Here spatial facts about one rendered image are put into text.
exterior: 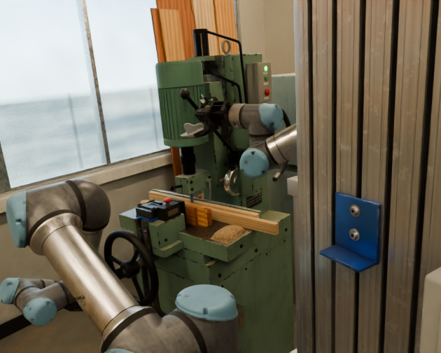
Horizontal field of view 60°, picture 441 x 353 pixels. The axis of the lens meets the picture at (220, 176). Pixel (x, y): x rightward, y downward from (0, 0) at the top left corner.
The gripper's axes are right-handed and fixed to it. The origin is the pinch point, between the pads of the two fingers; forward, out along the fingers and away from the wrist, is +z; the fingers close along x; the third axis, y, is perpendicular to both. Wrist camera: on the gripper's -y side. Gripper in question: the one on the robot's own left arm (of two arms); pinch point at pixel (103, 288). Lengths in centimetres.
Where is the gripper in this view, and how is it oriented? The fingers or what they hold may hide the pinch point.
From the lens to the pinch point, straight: 151.7
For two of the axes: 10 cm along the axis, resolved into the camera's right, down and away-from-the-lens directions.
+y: -2.5, 9.6, -1.3
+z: 5.9, 2.6, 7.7
